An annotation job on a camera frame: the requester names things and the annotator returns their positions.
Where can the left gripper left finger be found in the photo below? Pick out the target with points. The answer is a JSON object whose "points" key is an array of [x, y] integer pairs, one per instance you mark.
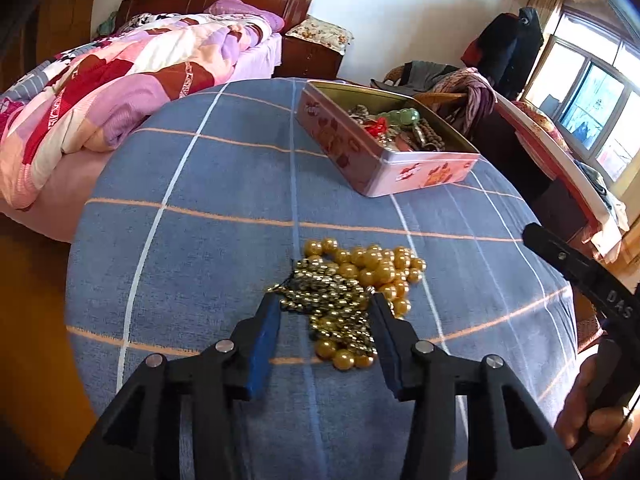
{"points": [[138, 434]]}

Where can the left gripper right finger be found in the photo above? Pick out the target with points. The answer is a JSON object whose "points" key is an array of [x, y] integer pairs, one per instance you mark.
{"points": [[509, 437]]}

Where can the green jade bangle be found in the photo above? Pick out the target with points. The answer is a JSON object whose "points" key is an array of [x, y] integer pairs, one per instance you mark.
{"points": [[405, 117]]}

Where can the person's right hand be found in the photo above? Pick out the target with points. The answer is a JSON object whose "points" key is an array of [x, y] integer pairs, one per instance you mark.
{"points": [[616, 423]]}

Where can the folded clothes on desk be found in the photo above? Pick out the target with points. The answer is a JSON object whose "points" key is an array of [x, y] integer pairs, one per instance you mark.
{"points": [[598, 183]]}

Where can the dark wooden desk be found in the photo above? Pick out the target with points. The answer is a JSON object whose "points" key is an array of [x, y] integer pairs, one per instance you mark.
{"points": [[555, 208]]}

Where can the white red desk cover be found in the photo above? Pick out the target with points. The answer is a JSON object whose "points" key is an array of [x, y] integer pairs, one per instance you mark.
{"points": [[604, 231]]}

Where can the floral pillow on desk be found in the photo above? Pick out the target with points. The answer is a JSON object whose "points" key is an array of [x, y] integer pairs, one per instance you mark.
{"points": [[544, 122]]}

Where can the blue plaid tablecloth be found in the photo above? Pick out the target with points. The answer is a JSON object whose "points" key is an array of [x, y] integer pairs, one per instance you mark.
{"points": [[209, 202]]}

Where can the wooden bed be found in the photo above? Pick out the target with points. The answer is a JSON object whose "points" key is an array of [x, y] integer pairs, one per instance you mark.
{"points": [[57, 208]]}

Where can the clothes draped on chair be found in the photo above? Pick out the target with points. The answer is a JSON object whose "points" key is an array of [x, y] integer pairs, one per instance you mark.
{"points": [[422, 76]]}

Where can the wicker chair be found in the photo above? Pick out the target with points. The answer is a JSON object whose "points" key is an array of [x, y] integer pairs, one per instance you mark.
{"points": [[428, 99]]}

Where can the dark coats on rack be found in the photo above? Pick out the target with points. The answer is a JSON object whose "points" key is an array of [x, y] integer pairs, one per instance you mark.
{"points": [[506, 50]]}

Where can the pink metal tin box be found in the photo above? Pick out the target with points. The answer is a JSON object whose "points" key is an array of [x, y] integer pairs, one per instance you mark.
{"points": [[345, 122]]}

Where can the pink patchwork quilt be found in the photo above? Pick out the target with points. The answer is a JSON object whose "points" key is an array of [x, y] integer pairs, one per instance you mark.
{"points": [[92, 99]]}

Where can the dark wooden nightstand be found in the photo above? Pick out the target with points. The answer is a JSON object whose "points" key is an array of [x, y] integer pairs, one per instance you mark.
{"points": [[303, 59]]}

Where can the floral cushion on nightstand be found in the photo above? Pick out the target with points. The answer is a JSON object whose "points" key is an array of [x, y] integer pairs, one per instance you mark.
{"points": [[325, 34]]}

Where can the purple pillow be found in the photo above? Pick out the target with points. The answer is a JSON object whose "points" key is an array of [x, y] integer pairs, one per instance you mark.
{"points": [[221, 7]]}

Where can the wooden wardrobe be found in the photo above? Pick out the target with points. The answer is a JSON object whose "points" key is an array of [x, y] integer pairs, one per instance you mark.
{"points": [[53, 27]]}

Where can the window with metal frame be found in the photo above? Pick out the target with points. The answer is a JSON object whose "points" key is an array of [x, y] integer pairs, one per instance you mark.
{"points": [[587, 82]]}

